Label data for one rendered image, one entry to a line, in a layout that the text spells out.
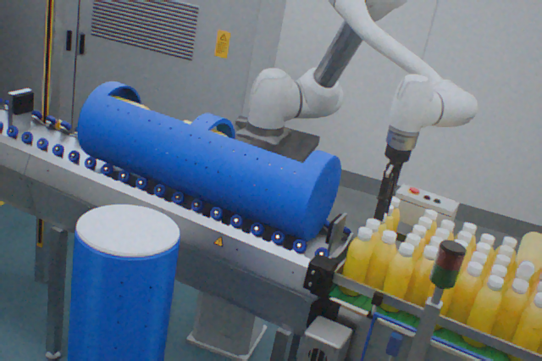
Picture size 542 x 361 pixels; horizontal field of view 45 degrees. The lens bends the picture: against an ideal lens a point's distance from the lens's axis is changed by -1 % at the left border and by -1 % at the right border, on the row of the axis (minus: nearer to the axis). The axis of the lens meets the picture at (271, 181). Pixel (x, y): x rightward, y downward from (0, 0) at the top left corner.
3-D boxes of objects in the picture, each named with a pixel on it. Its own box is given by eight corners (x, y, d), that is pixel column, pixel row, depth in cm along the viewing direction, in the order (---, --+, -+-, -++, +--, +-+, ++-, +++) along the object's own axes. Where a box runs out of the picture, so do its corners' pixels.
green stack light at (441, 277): (432, 271, 162) (437, 253, 160) (457, 280, 159) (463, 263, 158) (425, 281, 156) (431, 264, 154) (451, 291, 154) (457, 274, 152)
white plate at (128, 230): (186, 254, 172) (185, 258, 173) (172, 205, 196) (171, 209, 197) (77, 252, 164) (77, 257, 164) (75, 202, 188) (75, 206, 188)
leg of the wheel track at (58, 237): (52, 350, 281) (58, 222, 257) (63, 355, 279) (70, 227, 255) (42, 357, 276) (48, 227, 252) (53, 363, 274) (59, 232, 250)
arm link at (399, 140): (384, 126, 188) (380, 145, 190) (415, 136, 185) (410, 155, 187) (394, 119, 196) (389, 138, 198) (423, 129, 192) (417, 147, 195)
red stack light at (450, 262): (437, 253, 160) (442, 240, 158) (463, 263, 158) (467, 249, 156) (431, 263, 154) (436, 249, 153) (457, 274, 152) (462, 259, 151)
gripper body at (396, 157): (391, 138, 197) (384, 166, 201) (383, 145, 190) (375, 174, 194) (415, 146, 195) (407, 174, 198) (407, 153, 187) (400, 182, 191)
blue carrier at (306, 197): (125, 143, 255) (129, 73, 242) (331, 221, 225) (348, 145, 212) (74, 166, 231) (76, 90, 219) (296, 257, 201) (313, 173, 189)
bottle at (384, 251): (373, 301, 193) (389, 247, 186) (356, 288, 198) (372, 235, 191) (389, 295, 198) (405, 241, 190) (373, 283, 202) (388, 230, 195)
